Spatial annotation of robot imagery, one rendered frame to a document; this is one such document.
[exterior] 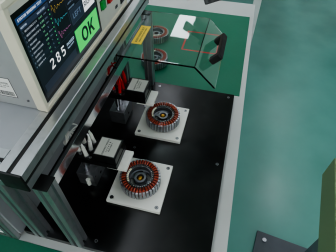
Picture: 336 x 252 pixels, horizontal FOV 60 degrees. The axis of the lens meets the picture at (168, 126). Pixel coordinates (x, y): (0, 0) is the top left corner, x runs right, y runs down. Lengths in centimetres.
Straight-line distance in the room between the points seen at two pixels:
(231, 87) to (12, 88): 81
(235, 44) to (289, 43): 161
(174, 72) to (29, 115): 74
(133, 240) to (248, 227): 99
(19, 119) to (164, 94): 62
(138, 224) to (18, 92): 43
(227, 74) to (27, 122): 85
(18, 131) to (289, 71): 231
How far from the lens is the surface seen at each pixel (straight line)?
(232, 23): 157
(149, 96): 91
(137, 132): 94
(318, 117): 231
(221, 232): 82
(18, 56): 51
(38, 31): 53
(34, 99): 57
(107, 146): 75
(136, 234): 79
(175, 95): 108
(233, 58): 132
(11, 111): 61
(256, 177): 183
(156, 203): 80
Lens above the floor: 150
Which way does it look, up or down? 49 degrees down
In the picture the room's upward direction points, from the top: straight up
